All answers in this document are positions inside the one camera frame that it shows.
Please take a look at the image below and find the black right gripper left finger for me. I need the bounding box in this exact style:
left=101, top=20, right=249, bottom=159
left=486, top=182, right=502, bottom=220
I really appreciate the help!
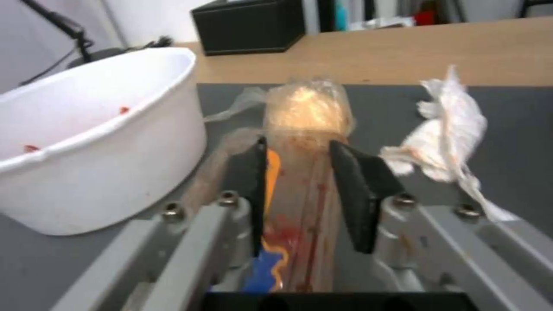
left=60, top=136, right=268, bottom=311

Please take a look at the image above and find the white takeout bowl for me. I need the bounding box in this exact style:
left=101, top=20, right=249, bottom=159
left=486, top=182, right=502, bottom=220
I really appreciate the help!
left=0, top=48, right=207, bottom=236

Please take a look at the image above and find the black leather box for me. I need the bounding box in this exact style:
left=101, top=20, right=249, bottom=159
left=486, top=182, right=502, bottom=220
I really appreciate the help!
left=190, top=0, right=308, bottom=56

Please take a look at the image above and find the crumpled stained white napkin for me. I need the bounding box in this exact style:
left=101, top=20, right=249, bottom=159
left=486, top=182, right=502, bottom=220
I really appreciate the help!
left=379, top=64, right=515, bottom=223

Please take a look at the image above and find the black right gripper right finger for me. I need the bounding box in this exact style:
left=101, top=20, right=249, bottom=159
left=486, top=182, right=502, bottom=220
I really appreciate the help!
left=329, top=140, right=553, bottom=311

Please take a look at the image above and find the black desk lamp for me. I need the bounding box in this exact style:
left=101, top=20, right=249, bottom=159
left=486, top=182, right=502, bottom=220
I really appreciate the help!
left=19, top=0, right=174, bottom=86

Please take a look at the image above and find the clear plastic chopstick wrapper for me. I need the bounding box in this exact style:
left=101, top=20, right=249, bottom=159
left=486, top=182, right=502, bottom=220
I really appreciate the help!
left=189, top=75, right=359, bottom=294

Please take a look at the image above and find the dark grey desk mat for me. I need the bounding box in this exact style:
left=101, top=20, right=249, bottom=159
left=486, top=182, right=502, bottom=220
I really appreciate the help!
left=0, top=83, right=553, bottom=311

